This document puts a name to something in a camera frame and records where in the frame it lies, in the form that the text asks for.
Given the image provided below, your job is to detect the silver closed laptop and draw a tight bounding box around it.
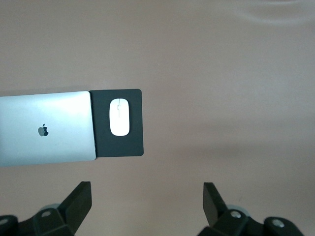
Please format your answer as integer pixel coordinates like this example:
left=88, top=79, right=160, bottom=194
left=0, top=90, right=97, bottom=167

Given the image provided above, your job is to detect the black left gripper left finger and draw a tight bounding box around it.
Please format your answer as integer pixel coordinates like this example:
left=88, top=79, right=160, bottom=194
left=0, top=181, right=92, bottom=236

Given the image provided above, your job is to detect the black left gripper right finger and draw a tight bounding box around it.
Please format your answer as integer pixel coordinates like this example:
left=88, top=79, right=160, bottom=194
left=198, top=182, right=305, bottom=236

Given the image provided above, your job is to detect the black mouse pad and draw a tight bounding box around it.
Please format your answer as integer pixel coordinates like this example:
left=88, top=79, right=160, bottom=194
left=89, top=88, right=145, bottom=158

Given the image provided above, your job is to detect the white computer mouse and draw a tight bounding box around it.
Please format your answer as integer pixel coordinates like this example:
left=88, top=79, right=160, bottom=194
left=109, top=98, right=130, bottom=137

